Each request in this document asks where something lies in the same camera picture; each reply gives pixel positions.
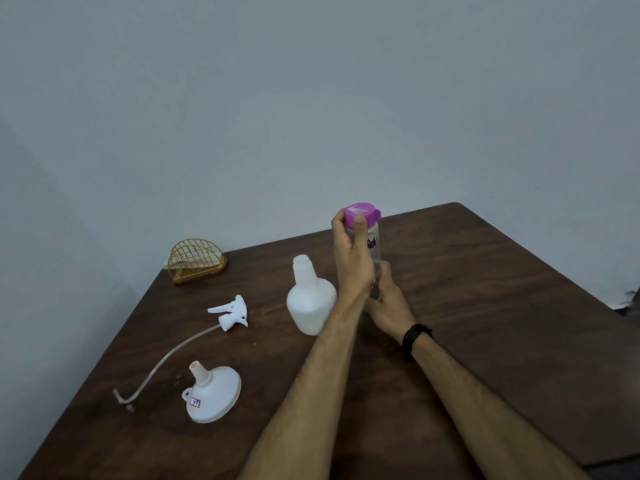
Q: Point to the clear water bottle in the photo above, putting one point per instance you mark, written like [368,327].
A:
[374,249]

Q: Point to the white spray bottle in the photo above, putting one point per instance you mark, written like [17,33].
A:
[311,304]

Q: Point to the person's right hand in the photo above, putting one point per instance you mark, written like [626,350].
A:
[392,312]

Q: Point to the person's right forearm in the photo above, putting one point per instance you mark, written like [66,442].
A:
[490,419]

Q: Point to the white plastic funnel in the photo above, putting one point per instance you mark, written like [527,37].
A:
[217,394]

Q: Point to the person's left hand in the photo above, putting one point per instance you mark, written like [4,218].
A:
[355,274]

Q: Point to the person's left forearm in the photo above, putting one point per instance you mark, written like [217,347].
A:
[305,409]

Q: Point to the black wristband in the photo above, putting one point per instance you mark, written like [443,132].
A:
[416,337]

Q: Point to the purple bottle cap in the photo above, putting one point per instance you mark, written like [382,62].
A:
[367,214]

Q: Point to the white trigger sprayer head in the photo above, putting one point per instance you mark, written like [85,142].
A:
[232,314]

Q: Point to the dark wooden table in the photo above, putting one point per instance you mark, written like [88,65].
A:
[500,319]

